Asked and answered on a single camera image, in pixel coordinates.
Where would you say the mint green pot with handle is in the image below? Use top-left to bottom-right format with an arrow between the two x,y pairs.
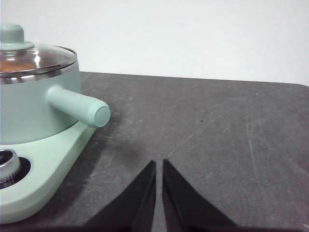
0,57 -> 111,145

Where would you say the silver control knob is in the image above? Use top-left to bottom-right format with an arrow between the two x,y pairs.
0,149 -> 23,183

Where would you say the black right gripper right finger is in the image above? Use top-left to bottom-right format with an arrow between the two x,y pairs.
162,159 -> 302,232

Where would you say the mint green breakfast maker base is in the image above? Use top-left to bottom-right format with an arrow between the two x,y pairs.
0,120 -> 97,224

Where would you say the glass lid with green knob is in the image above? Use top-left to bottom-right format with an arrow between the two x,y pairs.
0,23 -> 77,79

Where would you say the brown potato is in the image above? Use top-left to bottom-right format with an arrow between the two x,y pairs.
0,60 -> 35,73

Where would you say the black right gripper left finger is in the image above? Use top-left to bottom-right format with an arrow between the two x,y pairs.
33,159 -> 157,232

